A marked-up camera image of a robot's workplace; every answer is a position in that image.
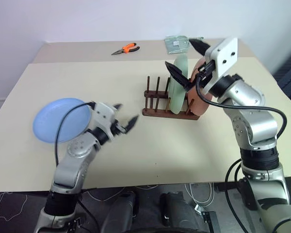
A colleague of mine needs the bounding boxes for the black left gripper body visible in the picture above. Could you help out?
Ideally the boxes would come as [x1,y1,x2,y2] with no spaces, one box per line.
[112,120,127,135]

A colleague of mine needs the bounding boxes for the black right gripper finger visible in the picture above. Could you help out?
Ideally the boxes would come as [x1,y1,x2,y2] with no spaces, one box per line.
[165,61,194,92]
[188,38,211,56]

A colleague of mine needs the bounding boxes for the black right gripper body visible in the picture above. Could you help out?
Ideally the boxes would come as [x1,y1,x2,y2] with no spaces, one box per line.
[195,60,218,83]

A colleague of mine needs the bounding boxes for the wooden dish rack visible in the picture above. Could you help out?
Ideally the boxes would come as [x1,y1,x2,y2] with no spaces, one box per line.
[142,76,200,121]

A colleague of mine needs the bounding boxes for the clear plastic hardware bag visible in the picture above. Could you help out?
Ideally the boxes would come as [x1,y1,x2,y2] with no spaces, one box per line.
[164,35,204,55]

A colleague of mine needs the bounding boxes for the green plate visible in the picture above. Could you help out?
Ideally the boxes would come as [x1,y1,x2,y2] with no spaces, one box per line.
[168,53,190,115]

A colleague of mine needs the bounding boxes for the terracotta orange plate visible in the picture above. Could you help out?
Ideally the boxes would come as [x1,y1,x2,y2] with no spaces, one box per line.
[185,57,213,117]

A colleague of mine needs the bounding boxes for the blue plate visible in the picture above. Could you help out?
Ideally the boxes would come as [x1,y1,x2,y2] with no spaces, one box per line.
[32,97,92,144]

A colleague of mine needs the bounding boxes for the dark rounded shape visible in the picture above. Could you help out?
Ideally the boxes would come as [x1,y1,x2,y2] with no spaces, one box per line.
[159,191,209,233]
[101,190,139,233]

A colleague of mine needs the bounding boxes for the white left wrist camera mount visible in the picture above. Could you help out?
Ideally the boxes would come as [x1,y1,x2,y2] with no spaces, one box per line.
[91,101,119,141]

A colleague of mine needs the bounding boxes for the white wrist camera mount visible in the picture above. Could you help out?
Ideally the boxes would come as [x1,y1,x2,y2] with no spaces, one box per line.
[91,101,119,141]
[203,37,239,95]

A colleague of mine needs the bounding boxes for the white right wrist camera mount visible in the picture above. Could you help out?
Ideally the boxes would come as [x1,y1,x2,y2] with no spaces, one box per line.
[203,37,239,95]

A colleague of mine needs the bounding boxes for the orange handled pliers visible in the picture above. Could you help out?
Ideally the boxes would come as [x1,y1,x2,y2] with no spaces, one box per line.
[111,43,141,56]

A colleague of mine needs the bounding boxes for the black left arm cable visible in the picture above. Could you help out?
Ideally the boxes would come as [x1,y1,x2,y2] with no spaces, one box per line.
[53,102,93,167]

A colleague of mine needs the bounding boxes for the white floor cable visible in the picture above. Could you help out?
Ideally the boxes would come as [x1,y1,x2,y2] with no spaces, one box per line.
[184,182,215,207]

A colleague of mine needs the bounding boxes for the black metal bracket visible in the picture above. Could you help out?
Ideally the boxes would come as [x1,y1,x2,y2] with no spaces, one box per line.
[195,205,221,233]

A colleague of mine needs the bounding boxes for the thin white string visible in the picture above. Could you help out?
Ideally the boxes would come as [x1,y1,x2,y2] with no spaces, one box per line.
[0,191,29,221]

